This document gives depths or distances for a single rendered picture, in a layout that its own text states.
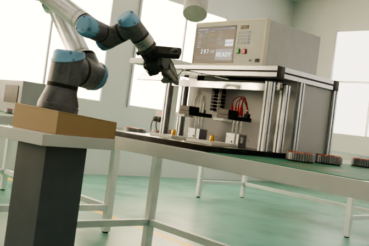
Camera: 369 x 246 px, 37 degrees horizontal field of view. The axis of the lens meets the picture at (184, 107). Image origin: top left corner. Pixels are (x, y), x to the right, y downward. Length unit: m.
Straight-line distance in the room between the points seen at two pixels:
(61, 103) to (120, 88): 5.76
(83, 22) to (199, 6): 1.73
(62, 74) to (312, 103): 1.07
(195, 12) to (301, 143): 1.56
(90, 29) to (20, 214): 0.70
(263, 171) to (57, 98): 0.77
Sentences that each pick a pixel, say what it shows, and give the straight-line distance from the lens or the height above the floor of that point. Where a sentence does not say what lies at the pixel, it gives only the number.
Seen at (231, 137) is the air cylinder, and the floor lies 0.81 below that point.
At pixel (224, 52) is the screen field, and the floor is 1.18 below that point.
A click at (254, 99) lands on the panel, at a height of 0.98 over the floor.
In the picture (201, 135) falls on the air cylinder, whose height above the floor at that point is 0.80.
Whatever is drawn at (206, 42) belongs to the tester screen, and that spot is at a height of 1.23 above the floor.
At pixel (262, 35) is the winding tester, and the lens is 2.37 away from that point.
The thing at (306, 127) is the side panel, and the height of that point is 0.89.
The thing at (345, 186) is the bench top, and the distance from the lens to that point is 1.60.
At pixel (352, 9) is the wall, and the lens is 9.78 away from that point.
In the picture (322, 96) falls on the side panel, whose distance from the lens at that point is 2.52.
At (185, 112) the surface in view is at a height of 0.89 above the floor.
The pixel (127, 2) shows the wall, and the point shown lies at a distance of 7.87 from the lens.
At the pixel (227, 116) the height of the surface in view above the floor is 0.89.
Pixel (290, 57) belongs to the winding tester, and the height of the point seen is 1.18.
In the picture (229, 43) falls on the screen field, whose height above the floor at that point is 1.22.
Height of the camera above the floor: 0.84
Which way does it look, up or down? 2 degrees up
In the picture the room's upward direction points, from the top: 7 degrees clockwise
